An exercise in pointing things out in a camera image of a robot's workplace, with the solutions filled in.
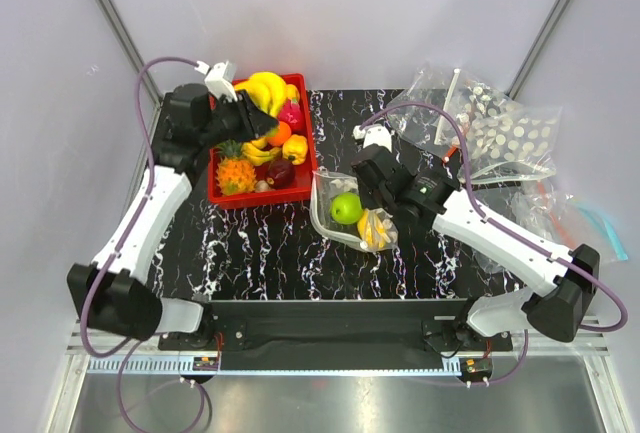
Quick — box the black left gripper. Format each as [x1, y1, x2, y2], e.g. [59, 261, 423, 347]
[200, 89, 279, 148]

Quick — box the green apple toy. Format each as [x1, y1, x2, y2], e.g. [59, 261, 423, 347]
[330, 192, 363, 225]

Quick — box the yellow banana bunch toy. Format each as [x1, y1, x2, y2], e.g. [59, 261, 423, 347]
[234, 71, 287, 117]

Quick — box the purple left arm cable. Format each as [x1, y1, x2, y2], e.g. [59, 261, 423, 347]
[79, 55, 221, 432]

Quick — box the pineapple toy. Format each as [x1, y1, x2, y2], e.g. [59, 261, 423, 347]
[215, 140, 257, 196]

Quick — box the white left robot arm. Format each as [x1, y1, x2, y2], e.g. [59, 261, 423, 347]
[67, 84, 277, 349]

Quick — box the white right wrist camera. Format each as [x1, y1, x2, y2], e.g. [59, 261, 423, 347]
[353, 124, 392, 152]

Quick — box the small yellow lemon toy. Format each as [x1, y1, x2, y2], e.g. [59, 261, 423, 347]
[286, 84, 300, 103]

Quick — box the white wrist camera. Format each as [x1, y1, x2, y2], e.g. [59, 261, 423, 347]
[195, 60, 237, 102]
[353, 124, 392, 152]

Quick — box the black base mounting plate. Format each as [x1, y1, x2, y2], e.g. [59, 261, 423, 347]
[159, 299, 513, 376]

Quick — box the orange fruit toy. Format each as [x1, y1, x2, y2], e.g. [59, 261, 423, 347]
[266, 121, 292, 147]

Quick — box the clear zip bag with items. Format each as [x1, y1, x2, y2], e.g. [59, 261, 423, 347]
[387, 62, 458, 157]

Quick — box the yellow bell pepper toy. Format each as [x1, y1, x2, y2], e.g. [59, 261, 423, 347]
[281, 134, 309, 166]

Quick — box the dark purple plum toy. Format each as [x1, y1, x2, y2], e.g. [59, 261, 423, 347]
[265, 159, 296, 189]

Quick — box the clear zip bag blue zipper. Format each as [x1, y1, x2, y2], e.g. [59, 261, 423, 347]
[475, 184, 628, 265]

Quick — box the small banana bunch toy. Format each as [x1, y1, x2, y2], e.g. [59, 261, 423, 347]
[242, 141, 281, 167]

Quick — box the polka dot zip bag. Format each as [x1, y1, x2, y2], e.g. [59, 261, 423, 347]
[310, 170, 398, 253]
[444, 68, 562, 185]

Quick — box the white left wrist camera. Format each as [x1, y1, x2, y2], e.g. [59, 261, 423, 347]
[195, 60, 237, 102]

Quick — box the red plastic fruit bin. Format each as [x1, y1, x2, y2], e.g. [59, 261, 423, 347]
[208, 73, 318, 209]

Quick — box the yellow mango toy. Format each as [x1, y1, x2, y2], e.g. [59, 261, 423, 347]
[356, 209, 398, 253]

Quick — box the pink dragon fruit toy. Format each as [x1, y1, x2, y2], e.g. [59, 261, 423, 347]
[278, 99, 306, 133]

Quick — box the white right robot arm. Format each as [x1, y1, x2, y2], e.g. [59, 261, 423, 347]
[351, 145, 600, 350]

